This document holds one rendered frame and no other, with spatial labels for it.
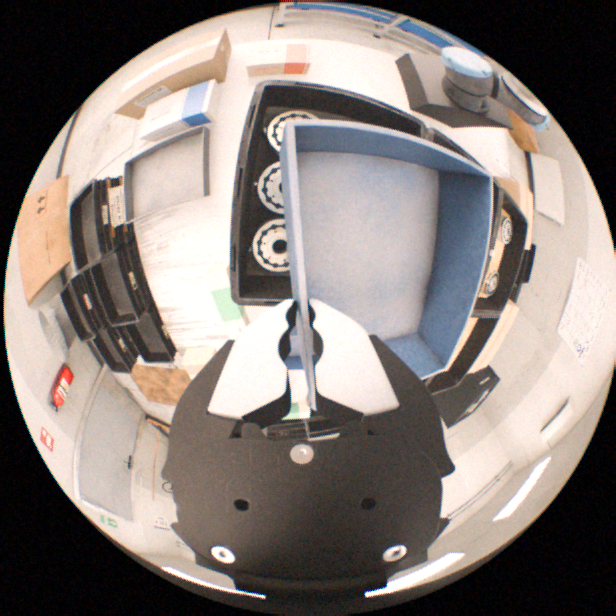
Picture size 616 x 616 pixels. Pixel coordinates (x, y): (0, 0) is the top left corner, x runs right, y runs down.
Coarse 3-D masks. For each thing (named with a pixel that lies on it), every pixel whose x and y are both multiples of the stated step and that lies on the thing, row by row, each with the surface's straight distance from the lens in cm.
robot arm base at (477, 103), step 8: (448, 80) 65; (448, 88) 68; (456, 88) 64; (448, 96) 71; (456, 96) 67; (464, 96) 65; (472, 96) 64; (480, 96) 64; (464, 104) 68; (472, 104) 67; (480, 104) 67; (488, 104) 71; (480, 112) 71
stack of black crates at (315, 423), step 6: (312, 414) 140; (318, 414) 140; (306, 420) 143; (312, 420) 168; (318, 420) 169; (324, 420) 169; (330, 420) 169; (312, 426) 167; (318, 426) 167; (324, 426) 167; (330, 426) 167; (336, 426) 167; (342, 426) 167; (312, 432) 165
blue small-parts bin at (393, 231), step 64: (320, 128) 10; (384, 128) 11; (320, 192) 16; (384, 192) 18; (448, 192) 21; (320, 256) 17; (384, 256) 19; (448, 256) 21; (384, 320) 22; (448, 320) 22
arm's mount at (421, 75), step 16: (400, 64) 86; (416, 64) 80; (432, 64) 81; (416, 80) 76; (432, 80) 74; (416, 96) 73; (432, 96) 70; (432, 112) 75; (448, 112) 73; (464, 112) 70; (496, 112) 74; (512, 128) 74
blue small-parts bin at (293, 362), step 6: (294, 330) 62; (294, 336) 60; (294, 342) 70; (294, 348) 72; (294, 354) 74; (300, 354) 74; (288, 360) 73; (294, 360) 73; (300, 360) 73; (288, 366) 71; (294, 366) 71; (300, 366) 71
